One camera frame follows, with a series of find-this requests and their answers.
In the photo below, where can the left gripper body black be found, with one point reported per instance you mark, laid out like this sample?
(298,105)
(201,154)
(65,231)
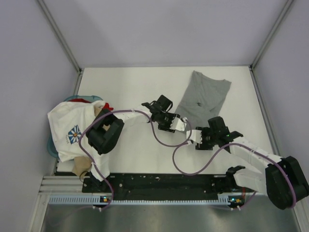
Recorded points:
(165,121)

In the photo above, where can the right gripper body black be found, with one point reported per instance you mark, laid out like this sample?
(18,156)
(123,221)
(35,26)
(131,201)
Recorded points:
(208,139)

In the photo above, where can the grey t-shirt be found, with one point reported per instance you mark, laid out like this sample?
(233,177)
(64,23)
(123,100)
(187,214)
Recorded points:
(203,99)

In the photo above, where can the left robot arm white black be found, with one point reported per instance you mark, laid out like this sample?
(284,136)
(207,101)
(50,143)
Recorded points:
(104,132)

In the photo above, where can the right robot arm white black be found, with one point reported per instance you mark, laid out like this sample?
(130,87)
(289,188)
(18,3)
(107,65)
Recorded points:
(281,179)

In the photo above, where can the red t-shirt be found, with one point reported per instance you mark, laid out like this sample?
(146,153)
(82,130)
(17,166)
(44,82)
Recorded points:
(106,106)

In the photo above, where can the white t-shirt with flower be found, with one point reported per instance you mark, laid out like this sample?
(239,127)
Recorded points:
(68,120)

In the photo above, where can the teal plastic basket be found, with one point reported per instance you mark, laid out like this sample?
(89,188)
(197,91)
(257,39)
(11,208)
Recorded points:
(50,144)

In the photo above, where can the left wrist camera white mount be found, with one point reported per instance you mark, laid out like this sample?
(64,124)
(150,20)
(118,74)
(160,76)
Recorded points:
(179,124)

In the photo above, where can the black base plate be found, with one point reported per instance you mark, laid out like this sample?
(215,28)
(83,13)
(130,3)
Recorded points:
(173,195)

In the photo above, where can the right aluminium frame post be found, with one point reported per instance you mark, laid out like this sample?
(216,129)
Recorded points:
(277,24)

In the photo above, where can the aluminium frame post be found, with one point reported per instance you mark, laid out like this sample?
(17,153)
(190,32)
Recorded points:
(58,34)
(277,24)

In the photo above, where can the grey slotted cable duct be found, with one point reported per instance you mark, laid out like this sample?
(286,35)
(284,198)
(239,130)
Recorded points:
(103,200)

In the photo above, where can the aluminium frame front rail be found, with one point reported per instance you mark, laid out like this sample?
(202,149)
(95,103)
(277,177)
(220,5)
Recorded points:
(62,183)

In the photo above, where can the left aluminium frame post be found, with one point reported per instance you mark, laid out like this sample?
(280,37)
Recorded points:
(58,34)

